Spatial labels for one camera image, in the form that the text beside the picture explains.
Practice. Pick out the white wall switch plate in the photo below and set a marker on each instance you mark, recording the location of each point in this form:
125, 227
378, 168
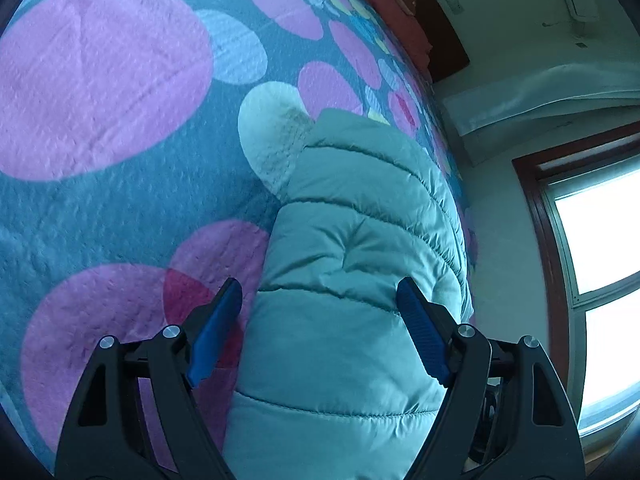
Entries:
454, 2

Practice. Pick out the white curtain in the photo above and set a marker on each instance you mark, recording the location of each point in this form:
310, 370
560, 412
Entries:
540, 95

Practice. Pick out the brown-framed window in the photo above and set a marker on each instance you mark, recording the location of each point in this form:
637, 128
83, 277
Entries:
600, 240

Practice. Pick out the red pillow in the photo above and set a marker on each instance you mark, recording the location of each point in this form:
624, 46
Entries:
390, 15

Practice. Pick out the circle-print bedspread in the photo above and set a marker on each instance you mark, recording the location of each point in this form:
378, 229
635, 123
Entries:
110, 110

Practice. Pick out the teal quilted down jacket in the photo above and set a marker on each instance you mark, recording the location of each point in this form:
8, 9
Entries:
350, 270

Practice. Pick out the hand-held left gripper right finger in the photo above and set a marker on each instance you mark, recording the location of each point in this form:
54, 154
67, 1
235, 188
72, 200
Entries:
425, 335

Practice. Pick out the dark wooden headboard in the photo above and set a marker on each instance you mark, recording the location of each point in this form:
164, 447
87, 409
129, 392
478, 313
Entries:
445, 40

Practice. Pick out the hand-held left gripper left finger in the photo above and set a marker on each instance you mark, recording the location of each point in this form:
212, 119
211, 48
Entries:
215, 335

